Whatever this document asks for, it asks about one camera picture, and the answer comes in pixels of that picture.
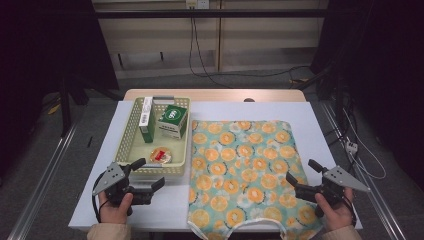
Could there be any black metal stand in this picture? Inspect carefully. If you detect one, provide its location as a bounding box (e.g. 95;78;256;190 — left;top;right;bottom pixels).
59;74;89;138

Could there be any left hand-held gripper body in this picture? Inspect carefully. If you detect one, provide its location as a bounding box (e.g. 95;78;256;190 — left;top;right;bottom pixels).
92;161;155;216

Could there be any hand-held gripper black cable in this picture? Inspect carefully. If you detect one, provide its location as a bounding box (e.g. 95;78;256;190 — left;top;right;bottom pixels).
343;194;358;228
91;173;103;224

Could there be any right hand-held gripper black cable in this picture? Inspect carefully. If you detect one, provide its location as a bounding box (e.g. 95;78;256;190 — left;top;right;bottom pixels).
343;194;358;228

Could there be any square green white box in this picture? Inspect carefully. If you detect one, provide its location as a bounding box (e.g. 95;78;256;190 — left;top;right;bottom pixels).
156;104;189;140

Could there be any white wall socket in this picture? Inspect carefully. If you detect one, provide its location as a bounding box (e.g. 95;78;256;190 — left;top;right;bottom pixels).
185;0;211;10

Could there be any person's left hand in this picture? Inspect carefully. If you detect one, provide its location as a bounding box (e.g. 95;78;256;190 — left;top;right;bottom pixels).
98;191;135;225

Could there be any pale yellow plastic basket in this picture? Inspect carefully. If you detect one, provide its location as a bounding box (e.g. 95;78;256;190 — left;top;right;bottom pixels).
113;95;192;177

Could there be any black hanging wall cable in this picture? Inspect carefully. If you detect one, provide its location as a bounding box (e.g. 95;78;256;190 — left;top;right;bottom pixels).
188;16;312;90

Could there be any round packet with red label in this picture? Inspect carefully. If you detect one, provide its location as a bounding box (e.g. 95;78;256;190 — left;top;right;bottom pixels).
149;146;174;165

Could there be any orange print cloth bag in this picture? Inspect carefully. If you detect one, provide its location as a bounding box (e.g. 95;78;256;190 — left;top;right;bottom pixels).
186;119;324;240

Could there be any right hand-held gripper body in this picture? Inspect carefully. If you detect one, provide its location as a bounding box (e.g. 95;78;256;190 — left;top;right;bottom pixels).
294;165;371;218

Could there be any white power strip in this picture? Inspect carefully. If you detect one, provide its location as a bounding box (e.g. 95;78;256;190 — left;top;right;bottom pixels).
345;140;359;155

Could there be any person's right hand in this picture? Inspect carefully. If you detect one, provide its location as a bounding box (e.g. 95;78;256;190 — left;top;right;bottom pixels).
314;188;355;233

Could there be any black horizontal metal bar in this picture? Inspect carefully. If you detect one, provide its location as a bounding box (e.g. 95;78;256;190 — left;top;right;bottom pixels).
94;9;330;20

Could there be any tall green white box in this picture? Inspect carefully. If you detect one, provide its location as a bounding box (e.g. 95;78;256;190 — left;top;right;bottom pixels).
138;96;157;145

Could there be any aluminium floor rail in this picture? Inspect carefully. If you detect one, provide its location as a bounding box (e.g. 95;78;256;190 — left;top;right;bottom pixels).
319;100;408;240
6;122;80;240

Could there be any white table mat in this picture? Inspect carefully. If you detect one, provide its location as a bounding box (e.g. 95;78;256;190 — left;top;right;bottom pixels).
67;100;364;233

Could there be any left hand-held gripper black cable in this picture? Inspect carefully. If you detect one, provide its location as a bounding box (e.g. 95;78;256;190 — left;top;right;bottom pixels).
91;173;103;224

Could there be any white floor cable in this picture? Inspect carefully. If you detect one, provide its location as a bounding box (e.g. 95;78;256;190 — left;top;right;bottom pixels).
342;109;388;181

